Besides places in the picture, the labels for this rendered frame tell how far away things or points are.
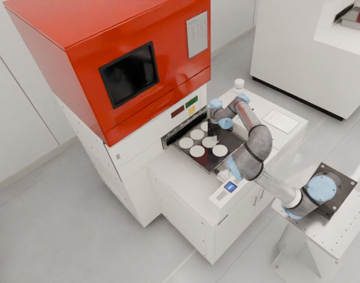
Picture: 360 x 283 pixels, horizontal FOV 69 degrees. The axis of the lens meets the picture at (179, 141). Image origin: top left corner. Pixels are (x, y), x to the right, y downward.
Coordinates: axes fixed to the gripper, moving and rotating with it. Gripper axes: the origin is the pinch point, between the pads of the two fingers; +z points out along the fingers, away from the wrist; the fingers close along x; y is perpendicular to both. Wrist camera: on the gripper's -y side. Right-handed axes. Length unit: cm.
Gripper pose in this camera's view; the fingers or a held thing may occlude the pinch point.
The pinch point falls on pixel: (218, 141)
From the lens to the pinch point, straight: 181.9
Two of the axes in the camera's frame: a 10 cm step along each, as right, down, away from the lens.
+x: -1.0, 7.6, -6.5
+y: -9.9, -0.1, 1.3
